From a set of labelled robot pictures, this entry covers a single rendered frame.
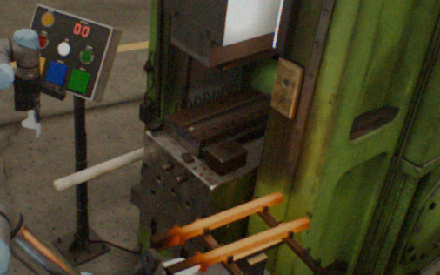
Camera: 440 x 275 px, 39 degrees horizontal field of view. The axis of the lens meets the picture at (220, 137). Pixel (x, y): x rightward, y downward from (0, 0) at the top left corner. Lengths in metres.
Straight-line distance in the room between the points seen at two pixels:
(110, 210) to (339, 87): 1.81
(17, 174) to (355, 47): 2.28
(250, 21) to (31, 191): 1.87
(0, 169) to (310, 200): 2.05
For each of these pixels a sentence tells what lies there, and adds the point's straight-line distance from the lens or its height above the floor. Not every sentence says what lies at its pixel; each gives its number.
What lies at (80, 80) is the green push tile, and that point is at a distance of 2.33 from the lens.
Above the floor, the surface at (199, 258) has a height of 1.00.
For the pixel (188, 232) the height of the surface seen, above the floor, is 0.99.
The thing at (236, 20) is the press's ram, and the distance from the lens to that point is 1.85.
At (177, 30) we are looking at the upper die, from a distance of 2.01.
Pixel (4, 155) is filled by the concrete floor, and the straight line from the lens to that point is 3.68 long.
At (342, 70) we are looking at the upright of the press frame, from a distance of 1.75.
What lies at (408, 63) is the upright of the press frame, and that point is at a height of 1.33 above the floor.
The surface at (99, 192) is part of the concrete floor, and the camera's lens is 3.38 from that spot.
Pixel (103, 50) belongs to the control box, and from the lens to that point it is 2.31.
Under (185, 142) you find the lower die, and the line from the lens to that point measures 2.15.
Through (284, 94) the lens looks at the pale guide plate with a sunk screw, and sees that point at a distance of 1.88.
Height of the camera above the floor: 2.18
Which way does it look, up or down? 34 degrees down
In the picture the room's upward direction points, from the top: 8 degrees clockwise
